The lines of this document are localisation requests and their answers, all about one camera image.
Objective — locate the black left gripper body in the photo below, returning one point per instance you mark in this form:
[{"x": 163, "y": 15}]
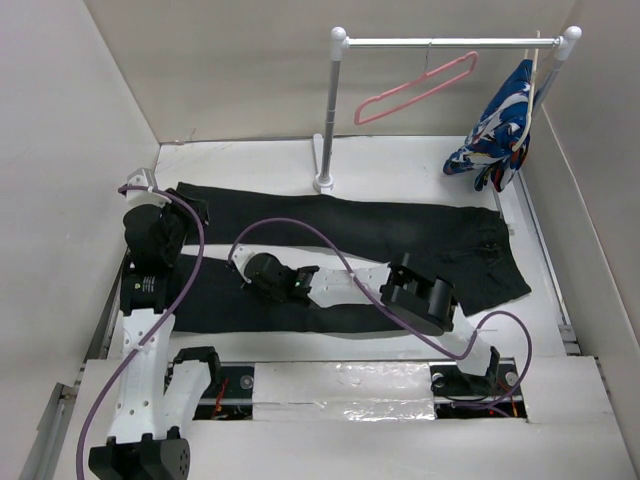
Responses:
[{"x": 178, "y": 229}]

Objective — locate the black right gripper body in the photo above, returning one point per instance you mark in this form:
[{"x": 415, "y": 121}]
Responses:
[{"x": 272, "y": 294}]

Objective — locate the black denim trousers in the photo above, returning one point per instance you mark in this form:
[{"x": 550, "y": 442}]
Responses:
[{"x": 467, "y": 246}]

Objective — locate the pink clothes hanger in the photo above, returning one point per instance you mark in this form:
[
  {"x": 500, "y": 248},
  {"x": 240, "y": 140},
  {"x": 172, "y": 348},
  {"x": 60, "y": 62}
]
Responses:
[{"x": 471, "y": 58}]

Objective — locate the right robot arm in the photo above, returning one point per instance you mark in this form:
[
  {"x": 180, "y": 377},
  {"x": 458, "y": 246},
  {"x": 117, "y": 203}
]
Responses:
[{"x": 423, "y": 302}]

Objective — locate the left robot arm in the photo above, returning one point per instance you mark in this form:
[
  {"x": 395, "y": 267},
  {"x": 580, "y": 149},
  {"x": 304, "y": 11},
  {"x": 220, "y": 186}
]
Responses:
[{"x": 135, "y": 429}]

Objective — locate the cream clothes hanger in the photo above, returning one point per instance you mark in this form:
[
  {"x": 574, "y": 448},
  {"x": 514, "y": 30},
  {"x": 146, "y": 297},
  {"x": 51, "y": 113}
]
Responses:
[{"x": 529, "y": 112}]

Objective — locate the blue patterned garment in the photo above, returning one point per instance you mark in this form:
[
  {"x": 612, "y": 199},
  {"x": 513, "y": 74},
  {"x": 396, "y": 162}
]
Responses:
[{"x": 487, "y": 149}]

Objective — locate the white clothes rack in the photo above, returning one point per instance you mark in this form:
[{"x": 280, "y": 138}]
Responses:
[{"x": 552, "y": 55}]

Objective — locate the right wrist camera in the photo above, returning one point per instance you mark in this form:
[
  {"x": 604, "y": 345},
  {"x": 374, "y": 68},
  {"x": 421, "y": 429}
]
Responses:
[{"x": 240, "y": 258}]

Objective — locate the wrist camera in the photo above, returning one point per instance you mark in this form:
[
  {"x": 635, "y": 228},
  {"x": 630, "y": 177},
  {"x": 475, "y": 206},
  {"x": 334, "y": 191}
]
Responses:
[
  {"x": 240, "y": 258},
  {"x": 141, "y": 185}
]

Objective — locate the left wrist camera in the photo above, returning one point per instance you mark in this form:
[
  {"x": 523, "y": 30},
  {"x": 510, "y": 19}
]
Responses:
[{"x": 141, "y": 185}]

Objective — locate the aluminium left rail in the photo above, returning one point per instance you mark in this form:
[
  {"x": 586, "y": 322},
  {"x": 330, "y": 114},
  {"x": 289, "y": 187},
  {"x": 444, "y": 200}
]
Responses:
[{"x": 52, "y": 428}]

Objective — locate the aluminium side rail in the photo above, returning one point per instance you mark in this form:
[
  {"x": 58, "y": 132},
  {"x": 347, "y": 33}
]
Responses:
[{"x": 543, "y": 309}]

